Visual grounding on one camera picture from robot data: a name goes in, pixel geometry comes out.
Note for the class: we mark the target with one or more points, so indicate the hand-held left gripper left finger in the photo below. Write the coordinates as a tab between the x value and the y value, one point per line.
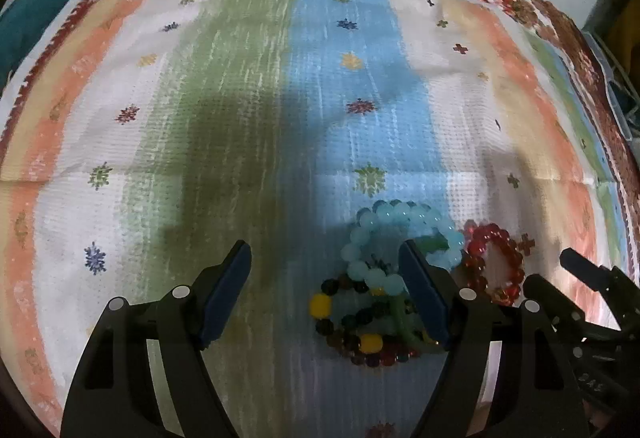
227	290

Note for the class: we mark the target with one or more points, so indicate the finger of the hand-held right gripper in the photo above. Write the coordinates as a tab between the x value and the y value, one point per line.
552	298
590	265

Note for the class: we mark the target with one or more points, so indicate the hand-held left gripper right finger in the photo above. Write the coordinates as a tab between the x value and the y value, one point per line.
425	295

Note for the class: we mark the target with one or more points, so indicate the striped printed blanket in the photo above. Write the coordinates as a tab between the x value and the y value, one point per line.
250	78

